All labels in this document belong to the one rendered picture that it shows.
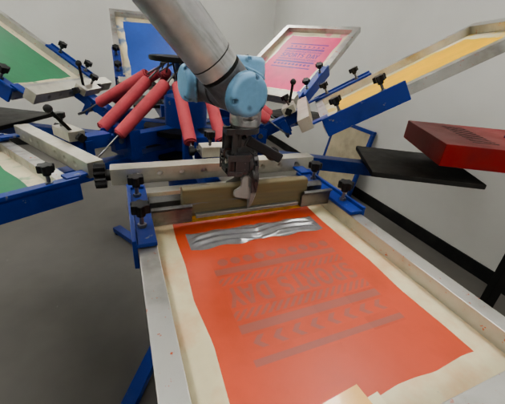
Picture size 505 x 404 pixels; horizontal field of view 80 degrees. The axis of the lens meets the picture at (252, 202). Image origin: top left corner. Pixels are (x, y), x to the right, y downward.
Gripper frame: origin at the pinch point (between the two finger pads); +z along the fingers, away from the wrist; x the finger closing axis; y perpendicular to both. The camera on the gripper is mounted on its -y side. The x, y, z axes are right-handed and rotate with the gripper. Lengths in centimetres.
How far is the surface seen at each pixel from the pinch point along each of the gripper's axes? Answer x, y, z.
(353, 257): 25.1, -17.6, 5.4
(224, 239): 9.9, 9.5, 5.0
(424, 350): 49, -12, 5
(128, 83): -88, 25, -18
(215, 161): -22.0, 2.9, -3.2
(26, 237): -166, 105, 101
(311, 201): 2.7, -19.3, 1.9
